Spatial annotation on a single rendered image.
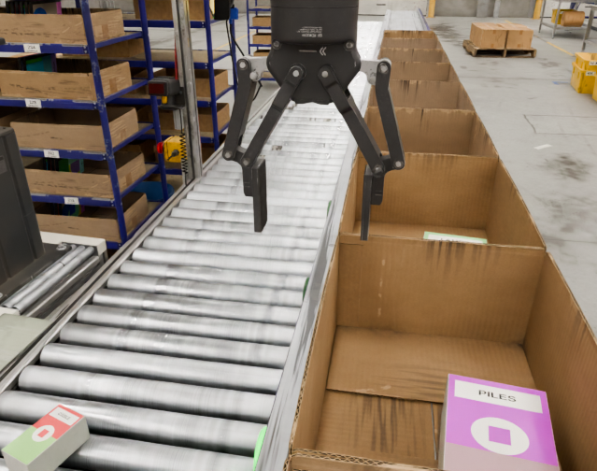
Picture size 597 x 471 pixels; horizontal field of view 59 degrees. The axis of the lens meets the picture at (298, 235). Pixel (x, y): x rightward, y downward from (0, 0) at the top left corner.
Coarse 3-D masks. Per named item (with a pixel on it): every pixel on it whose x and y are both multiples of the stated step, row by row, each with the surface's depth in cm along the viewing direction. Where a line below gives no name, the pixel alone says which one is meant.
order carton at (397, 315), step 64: (384, 256) 77; (448, 256) 75; (512, 256) 73; (320, 320) 60; (384, 320) 81; (448, 320) 80; (512, 320) 78; (576, 320) 60; (320, 384) 65; (384, 384) 71; (512, 384) 71; (576, 384) 58; (320, 448) 62; (384, 448) 63; (576, 448) 57
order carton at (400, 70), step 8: (392, 64) 213; (400, 64) 213; (408, 64) 212; (416, 64) 212; (424, 64) 211; (432, 64) 210; (440, 64) 210; (448, 64) 209; (392, 72) 214; (400, 72) 214; (408, 72) 213; (416, 72) 213; (424, 72) 212; (432, 72) 212; (440, 72) 211; (448, 72) 210; (432, 80) 213; (440, 80) 213; (448, 80) 209; (456, 80) 184
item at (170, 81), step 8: (152, 80) 157; (160, 80) 158; (168, 80) 159; (176, 80) 164; (152, 88) 158; (160, 88) 157; (168, 88) 159; (176, 88) 164; (168, 96) 164; (168, 104) 164
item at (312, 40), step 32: (288, 0) 42; (320, 0) 41; (352, 0) 43; (288, 32) 43; (320, 32) 42; (352, 32) 44; (288, 64) 46; (320, 64) 46; (352, 64) 45; (320, 96) 47
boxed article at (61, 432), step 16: (48, 416) 79; (64, 416) 79; (80, 416) 79; (32, 432) 76; (48, 432) 76; (64, 432) 76; (80, 432) 79; (16, 448) 74; (32, 448) 74; (48, 448) 74; (64, 448) 77; (16, 464) 73; (32, 464) 72; (48, 464) 74
